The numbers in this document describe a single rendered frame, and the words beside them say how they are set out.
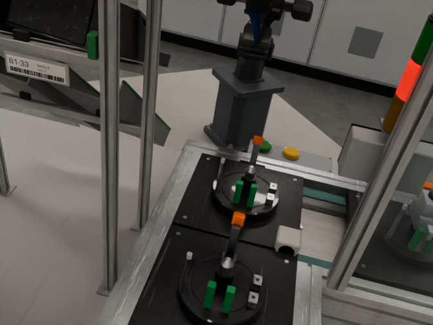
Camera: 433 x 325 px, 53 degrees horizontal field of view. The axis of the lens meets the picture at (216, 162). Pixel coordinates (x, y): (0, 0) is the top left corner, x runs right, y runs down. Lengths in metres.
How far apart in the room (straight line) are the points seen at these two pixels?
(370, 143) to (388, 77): 3.31
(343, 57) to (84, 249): 3.24
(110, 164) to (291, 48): 3.34
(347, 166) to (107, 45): 0.38
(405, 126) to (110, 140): 0.39
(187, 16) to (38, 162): 3.04
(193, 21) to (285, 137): 2.79
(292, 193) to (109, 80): 0.51
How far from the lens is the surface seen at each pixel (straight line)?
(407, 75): 0.61
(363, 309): 0.84
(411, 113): 0.60
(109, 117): 0.59
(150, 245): 0.80
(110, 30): 0.54
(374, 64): 3.90
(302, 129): 1.40
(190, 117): 1.34
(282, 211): 0.89
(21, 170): 1.13
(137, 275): 0.75
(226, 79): 1.14
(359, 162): 0.66
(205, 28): 4.00
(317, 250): 0.92
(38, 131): 1.26
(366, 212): 0.68
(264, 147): 1.05
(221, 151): 1.03
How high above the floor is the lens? 1.54
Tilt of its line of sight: 36 degrees down
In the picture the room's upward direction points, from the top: 10 degrees clockwise
